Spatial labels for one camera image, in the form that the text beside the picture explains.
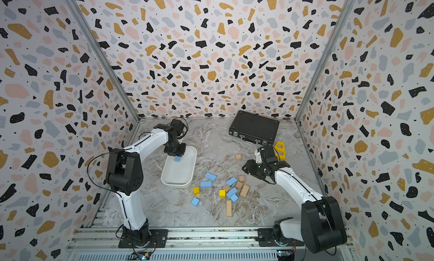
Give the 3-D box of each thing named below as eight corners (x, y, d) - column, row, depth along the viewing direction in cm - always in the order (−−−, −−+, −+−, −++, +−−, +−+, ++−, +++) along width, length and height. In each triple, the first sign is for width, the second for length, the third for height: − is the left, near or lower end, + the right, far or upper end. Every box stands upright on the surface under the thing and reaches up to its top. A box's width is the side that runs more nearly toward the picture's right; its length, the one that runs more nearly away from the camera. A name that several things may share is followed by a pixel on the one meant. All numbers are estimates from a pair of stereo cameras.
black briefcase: (228, 135, 115) (228, 129, 110) (240, 113, 129) (241, 107, 124) (271, 149, 107) (273, 143, 103) (278, 124, 122) (280, 118, 117)
